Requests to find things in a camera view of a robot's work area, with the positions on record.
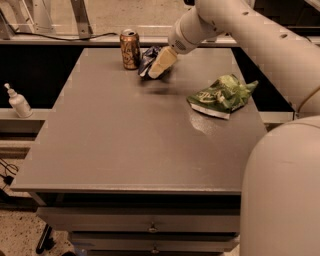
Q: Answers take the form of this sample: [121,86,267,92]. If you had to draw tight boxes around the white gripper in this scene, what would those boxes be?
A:
[148,7,222,79]

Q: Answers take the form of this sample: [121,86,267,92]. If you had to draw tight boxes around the blue chip bag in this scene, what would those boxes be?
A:
[138,46,163,79]

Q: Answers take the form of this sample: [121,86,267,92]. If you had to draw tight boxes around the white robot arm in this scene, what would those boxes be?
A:
[151,0,320,256]

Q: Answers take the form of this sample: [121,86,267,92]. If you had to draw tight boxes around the orange soda can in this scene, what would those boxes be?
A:
[120,29,141,70]

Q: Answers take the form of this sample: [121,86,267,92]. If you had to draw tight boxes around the green chip bag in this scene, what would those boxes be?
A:
[187,74,259,120]

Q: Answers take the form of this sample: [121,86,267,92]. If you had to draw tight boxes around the grey drawer cabinet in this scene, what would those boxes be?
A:
[12,48,265,256]

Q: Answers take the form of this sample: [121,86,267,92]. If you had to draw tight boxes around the white pump bottle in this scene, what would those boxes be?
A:
[4,83,33,118]

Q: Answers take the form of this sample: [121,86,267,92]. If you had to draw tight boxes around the black cable on ledge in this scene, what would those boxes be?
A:
[6,23,118,42]

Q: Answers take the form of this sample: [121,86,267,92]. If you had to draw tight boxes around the black cables at left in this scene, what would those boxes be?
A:
[0,158,20,188]

